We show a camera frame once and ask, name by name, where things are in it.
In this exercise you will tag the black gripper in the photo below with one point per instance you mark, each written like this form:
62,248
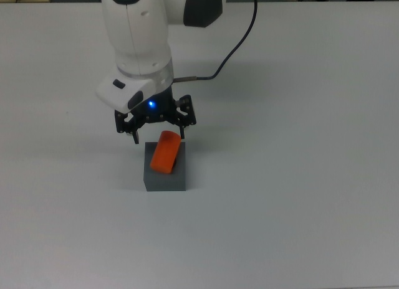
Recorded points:
159,110

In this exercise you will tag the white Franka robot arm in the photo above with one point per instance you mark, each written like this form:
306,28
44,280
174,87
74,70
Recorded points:
137,30

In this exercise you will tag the grey block with round hole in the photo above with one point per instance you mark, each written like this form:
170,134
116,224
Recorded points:
165,180

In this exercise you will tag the orange cylinder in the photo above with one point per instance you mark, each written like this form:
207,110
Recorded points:
164,152

